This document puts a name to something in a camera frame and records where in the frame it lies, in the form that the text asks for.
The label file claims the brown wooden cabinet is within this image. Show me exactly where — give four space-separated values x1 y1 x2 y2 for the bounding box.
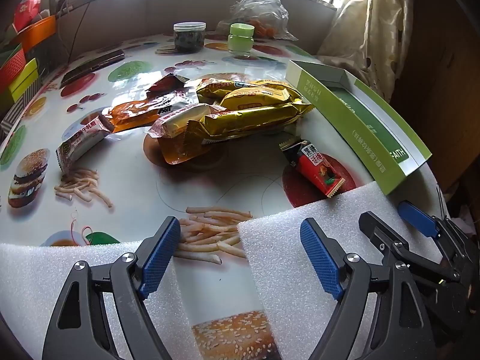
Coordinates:
390 0 480 196

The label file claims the clear plastic bag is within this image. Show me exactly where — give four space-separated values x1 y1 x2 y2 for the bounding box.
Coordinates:
215 0 299 42

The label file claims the dark phone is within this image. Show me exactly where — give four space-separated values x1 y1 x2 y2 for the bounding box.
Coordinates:
60 49 125 87

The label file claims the white foam sheet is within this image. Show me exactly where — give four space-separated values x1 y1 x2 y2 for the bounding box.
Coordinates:
237 163 451 360
0 241 196 360

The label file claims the orange silver snack packet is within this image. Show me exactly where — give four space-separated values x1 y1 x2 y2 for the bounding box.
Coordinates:
155 135 222 166
102 88 199 134

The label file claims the black white striped box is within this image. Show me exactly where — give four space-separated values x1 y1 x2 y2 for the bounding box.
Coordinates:
0 95 40 130

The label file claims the clear jar with dark contents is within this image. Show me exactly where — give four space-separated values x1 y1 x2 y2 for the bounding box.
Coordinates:
173 22 207 53

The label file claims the yellow green box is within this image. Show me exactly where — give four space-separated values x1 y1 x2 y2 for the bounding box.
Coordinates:
7 58 40 100

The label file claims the white red snack packet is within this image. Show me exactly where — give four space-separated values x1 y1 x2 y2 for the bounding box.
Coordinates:
148 104 211 137
55 115 115 173

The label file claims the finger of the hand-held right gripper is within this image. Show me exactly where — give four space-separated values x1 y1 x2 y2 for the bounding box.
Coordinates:
398 200 480 271
358 211 460 283

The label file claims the green white cardboard box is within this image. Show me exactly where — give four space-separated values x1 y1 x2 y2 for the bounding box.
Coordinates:
285 60 433 196

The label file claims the red paper bag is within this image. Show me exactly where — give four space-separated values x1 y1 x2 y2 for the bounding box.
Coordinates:
13 0 51 32

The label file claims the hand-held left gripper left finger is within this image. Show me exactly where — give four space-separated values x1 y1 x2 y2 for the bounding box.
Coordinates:
42 215 188 360

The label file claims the green lidded jar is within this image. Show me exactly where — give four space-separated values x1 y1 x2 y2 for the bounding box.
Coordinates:
228 23 255 56

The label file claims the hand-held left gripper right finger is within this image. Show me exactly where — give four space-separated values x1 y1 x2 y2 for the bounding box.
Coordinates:
299 217 439 360

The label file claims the dark brown snack packet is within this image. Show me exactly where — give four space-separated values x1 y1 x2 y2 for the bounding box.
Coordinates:
146 74 190 100

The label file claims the red black snack packet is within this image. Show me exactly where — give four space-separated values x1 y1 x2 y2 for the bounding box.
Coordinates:
279 139 346 198

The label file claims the cream spotted curtain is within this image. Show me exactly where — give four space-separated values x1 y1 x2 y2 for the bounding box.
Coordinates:
317 0 413 102

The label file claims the red orange box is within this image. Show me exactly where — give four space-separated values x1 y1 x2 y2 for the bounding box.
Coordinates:
0 43 27 92

